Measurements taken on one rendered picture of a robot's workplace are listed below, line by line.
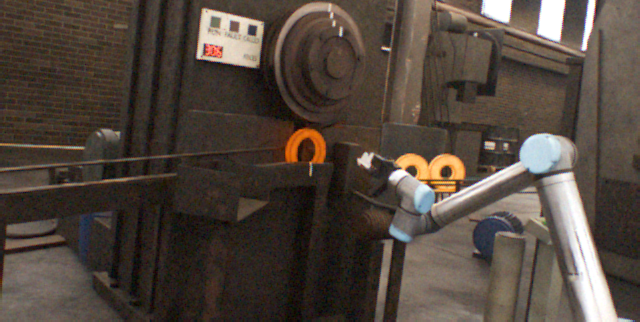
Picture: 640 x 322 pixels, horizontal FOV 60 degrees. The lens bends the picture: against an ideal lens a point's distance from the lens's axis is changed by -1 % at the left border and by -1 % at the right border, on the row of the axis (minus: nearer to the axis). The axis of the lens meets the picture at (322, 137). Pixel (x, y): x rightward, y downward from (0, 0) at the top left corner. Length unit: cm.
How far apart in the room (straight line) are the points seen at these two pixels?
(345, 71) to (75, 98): 626
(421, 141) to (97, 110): 488
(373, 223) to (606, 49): 276
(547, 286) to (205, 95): 148
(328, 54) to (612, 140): 277
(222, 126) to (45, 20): 610
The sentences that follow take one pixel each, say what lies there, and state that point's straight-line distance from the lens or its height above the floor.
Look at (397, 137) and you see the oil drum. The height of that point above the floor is 76.
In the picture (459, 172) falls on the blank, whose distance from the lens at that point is 249.
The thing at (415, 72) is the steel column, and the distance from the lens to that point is 652.
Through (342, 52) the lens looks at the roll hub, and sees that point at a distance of 217.
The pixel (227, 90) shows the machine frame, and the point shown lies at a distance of 215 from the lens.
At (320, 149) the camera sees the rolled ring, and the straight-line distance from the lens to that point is 228.
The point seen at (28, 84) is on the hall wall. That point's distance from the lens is 799.
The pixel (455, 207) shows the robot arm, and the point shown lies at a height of 64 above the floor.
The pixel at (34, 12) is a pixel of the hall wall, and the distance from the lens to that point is 802.
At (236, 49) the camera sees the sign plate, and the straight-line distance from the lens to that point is 215.
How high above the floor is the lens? 93
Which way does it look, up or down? 3 degrees down
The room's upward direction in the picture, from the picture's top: 7 degrees clockwise
